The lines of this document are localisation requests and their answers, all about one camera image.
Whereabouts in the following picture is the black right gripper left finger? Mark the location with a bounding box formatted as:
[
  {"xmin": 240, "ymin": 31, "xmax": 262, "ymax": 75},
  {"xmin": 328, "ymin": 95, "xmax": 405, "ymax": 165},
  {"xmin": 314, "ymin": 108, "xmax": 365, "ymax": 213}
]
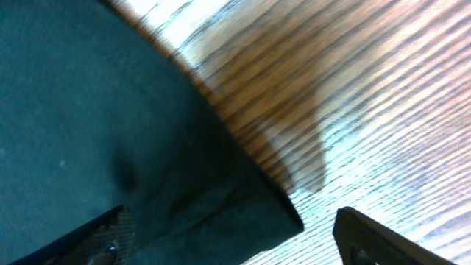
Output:
[{"xmin": 12, "ymin": 205, "xmax": 135, "ymax": 265}]

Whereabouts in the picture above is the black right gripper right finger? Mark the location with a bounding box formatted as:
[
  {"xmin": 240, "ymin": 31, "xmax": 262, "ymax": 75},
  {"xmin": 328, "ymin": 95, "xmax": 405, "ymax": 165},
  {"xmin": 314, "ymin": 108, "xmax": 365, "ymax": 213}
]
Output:
[{"xmin": 333, "ymin": 207, "xmax": 453, "ymax": 265}]

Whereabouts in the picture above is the black t-shirt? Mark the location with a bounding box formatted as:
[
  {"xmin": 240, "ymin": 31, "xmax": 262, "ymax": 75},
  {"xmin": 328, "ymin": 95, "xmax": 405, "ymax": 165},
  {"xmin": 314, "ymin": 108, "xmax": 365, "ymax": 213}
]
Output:
[{"xmin": 1, "ymin": 1, "xmax": 304, "ymax": 264}]

